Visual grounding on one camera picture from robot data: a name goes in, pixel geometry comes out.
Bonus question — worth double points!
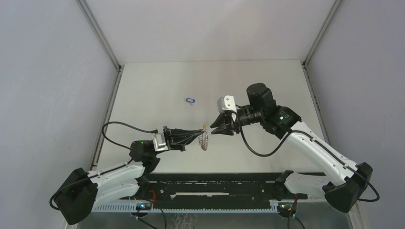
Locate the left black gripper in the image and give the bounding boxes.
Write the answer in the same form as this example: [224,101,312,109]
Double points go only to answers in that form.
[151,125,203,156]

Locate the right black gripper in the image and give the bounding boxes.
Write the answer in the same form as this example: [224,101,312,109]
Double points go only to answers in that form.
[210,107,263,135]

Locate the metal keyring with yellow tip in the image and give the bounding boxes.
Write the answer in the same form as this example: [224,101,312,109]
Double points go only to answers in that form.
[198,124,209,151]

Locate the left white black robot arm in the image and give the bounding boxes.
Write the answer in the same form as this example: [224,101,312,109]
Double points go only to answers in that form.
[49,126,206,225]

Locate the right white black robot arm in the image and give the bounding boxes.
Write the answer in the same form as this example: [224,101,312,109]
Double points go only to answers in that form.
[211,83,373,213]

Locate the right camera black cable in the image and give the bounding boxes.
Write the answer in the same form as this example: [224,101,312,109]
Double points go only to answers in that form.
[232,110,380,203]

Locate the camera black cable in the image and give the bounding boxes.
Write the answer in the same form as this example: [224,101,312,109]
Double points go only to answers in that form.
[49,121,159,211]
[232,110,380,203]

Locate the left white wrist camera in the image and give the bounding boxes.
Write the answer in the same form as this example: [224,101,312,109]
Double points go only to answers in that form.
[152,133,168,152]

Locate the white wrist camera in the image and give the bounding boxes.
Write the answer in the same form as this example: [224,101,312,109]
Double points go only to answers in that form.
[217,95,237,113]
[152,133,168,152]

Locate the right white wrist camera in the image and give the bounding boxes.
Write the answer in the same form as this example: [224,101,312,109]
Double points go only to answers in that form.
[217,95,237,113]

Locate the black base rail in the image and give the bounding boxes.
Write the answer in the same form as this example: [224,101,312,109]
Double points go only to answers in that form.
[130,172,308,209]

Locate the left camera black cable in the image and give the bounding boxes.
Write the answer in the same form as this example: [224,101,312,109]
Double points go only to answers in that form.
[49,121,159,211]

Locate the white slotted cable duct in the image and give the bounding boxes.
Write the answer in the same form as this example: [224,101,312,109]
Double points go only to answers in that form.
[91,201,279,213]

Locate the left aluminium frame post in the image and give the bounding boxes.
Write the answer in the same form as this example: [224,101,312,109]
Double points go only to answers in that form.
[76,0,121,72]

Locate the aluminium frame post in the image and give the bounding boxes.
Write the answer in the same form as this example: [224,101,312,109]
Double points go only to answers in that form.
[76,0,121,72]
[302,0,345,68]

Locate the right aluminium frame post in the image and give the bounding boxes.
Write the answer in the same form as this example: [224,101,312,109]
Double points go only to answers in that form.
[302,0,345,68]

